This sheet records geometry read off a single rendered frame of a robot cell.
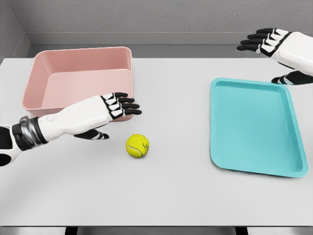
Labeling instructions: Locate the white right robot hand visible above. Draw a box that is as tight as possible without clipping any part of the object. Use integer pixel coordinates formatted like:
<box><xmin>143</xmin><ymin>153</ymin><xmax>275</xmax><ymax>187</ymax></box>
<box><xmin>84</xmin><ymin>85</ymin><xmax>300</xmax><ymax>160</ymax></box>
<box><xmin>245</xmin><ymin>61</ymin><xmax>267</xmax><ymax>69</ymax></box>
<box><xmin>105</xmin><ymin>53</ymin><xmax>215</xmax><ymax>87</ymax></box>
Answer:
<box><xmin>236</xmin><ymin>27</ymin><xmax>313</xmax><ymax>86</ymax></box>

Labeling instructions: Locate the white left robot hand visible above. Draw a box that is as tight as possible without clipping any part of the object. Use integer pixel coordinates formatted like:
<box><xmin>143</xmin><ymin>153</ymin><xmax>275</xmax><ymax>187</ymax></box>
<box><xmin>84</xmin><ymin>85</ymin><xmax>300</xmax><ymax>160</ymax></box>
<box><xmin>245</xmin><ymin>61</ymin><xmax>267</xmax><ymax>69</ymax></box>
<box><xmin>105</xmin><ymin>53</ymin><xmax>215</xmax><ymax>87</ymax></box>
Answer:
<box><xmin>62</xmin><ymin>92</ymin><xmax>143</xmax><ymax>141</ymax></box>

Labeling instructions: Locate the pink plastic basket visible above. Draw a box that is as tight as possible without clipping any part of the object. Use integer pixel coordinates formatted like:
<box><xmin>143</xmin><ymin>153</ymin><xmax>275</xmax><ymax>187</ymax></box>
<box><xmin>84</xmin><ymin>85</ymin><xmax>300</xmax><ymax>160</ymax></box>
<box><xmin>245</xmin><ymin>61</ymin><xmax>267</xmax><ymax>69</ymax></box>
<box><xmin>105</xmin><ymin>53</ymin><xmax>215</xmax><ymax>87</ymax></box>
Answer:
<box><xmin>21</xmin><ymin>47</ymin><xmax>134</xmax><ymax>120</ymax></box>

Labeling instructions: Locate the yellow tennis ball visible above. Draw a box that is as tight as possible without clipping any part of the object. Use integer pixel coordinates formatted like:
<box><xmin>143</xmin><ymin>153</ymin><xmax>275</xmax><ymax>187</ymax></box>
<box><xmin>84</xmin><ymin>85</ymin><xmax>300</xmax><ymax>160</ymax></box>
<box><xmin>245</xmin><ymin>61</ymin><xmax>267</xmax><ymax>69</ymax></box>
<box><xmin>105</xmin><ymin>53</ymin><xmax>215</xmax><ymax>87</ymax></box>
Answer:
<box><xmin>125</xmin><ymin>133</ymin><xmax>150</xmax><ymax>159</ymax></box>

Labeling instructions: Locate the blue plastic tray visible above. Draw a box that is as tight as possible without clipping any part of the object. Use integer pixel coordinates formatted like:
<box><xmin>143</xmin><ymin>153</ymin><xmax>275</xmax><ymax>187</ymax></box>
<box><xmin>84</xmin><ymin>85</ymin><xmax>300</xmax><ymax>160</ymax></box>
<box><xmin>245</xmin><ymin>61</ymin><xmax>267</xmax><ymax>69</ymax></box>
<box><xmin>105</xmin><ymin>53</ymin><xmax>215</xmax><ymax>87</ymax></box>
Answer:
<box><xmin>209</xmin><ymin>77</ymin><xmax>309</xmax><ymax>178</ymax></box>

